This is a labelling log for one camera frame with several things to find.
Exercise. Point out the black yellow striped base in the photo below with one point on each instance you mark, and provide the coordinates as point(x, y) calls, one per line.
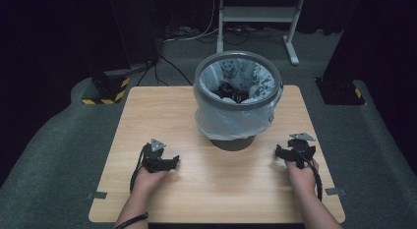
point(109, 91)
point(339, 91)

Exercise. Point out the dark crumpled waste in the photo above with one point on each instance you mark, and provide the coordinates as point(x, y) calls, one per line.
point(229, 93)

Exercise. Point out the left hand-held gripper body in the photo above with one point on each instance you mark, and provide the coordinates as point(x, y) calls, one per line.
point(152, 158)

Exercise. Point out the grey tape strip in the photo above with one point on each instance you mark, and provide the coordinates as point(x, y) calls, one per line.
point(97, 195)
point(335, 191)

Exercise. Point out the grey trash bin with liner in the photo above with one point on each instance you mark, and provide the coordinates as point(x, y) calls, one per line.
point(229, 119)

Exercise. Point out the person's left hand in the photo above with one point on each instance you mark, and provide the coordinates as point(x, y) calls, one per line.
point(147, 181)

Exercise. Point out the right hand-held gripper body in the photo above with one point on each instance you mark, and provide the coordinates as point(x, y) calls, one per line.
point(301, 150)

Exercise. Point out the person's right hand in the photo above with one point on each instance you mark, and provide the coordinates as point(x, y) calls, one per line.
point(301, 178)

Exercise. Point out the black wristband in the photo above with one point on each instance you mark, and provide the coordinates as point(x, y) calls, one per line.
point(132, 220)

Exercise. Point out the white metal stand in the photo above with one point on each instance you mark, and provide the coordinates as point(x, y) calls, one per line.
point(259, 14)

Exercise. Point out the dark grey trash bin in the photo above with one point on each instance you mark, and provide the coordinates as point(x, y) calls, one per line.
point(232, 143)

